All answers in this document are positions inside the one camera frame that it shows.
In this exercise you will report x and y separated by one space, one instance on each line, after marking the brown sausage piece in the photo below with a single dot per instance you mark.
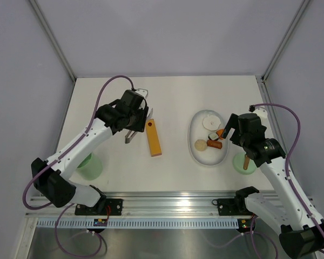
214 144

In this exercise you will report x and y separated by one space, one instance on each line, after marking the white oval plate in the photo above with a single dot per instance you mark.
211 156

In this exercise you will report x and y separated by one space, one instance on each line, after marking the aluminium frame post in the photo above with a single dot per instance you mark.
286 38
39 14

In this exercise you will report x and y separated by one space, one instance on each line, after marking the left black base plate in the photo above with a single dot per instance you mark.
104 207

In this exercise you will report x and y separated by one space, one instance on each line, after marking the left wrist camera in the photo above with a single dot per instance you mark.
143 92

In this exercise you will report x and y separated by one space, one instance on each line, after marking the green lid with handle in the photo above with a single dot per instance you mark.
243 164

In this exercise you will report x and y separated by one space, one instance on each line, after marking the yellow wooden block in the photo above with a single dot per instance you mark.
152 138

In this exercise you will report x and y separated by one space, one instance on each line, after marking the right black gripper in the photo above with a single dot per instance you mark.
233 122

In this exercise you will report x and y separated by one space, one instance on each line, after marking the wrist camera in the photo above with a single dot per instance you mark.
143 92
259 111

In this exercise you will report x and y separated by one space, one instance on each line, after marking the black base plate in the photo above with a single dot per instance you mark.
231 207
104 207

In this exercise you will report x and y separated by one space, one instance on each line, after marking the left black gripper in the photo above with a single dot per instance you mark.
139 127

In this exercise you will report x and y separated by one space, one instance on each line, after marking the green lunch cup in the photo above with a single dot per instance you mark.
90 168

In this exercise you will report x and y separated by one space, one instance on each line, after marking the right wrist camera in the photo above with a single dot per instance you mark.
259 111

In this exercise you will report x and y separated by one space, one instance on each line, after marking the metal tongs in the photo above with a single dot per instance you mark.
132 133

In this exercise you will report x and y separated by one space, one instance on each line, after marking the aluminium mounting rail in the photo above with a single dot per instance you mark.
157 204

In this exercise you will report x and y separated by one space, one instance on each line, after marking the right aluminium frame post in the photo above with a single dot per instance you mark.
286 38

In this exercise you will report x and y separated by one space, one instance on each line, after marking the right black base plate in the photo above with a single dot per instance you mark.
231 207

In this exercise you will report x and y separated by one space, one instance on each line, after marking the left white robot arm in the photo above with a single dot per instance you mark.
51 177

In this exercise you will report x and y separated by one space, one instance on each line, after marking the perforated cable tray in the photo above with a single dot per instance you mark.
116 223

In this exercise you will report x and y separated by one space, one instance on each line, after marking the orange toy carrot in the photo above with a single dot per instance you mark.
219 133

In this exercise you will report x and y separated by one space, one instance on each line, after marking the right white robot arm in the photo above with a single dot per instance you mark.
300 227

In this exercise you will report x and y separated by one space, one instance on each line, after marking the left aluminium frame post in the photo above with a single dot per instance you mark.
39 14

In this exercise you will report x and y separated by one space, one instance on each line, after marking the sushi roll piece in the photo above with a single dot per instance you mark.
213 136

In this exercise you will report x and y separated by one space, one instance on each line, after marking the white round rice cake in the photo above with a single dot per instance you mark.
211 122

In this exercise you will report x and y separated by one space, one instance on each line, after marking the cream steamed bun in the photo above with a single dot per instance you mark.
200 145

